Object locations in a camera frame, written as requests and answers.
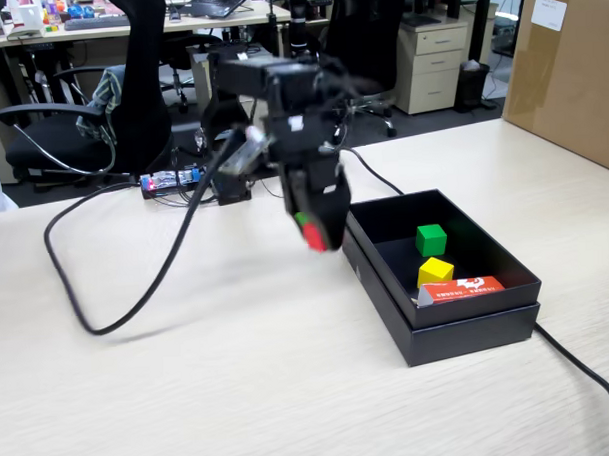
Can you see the red cube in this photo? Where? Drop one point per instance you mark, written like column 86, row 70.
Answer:
column 315, row 236

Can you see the green cube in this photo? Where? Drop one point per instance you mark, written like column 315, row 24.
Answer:
column 431, row 239

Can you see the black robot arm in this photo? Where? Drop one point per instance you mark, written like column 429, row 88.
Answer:
column 279, row 89

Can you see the beige drawer cabinet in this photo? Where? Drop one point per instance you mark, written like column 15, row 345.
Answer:
column 431, row 68

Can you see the black trash bin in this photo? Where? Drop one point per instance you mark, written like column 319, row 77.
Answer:
column 472, row 87

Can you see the blue controller circuit board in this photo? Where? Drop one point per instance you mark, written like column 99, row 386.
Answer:
column 173, row 180

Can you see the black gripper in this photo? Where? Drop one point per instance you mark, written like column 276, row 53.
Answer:
column 312, row 167

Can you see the red and white carton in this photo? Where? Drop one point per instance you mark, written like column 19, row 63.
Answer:
column 462, row 290

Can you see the yellow cube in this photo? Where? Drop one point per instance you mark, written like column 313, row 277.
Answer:
column 433, row 272

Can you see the black laptop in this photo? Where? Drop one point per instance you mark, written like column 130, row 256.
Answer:
column 216, row 2

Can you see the black box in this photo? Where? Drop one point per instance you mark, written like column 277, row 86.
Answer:
column 485, row 251
column 468, row 340

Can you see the striped cloth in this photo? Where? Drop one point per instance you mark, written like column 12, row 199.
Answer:
column 102, row 102

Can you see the dark keyboard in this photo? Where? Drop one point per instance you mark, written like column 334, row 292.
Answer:
column 97, row 23

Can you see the black office chair with armrests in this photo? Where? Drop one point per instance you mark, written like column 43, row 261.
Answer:
column 140, row 93

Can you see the black camera stand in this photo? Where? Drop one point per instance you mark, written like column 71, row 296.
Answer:
column 297, row 18

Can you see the large cardboard box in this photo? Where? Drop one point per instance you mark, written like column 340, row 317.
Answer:
column 564, row 79

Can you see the black mesh office chair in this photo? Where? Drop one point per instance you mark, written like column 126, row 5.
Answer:
column 365, row 41

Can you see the colourful toys pile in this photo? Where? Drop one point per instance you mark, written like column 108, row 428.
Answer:
column 69, row 8

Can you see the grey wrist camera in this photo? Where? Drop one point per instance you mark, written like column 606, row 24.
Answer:
column 242, row 157

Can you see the light wooden office desk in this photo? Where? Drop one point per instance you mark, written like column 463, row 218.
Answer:
column 152, row 29

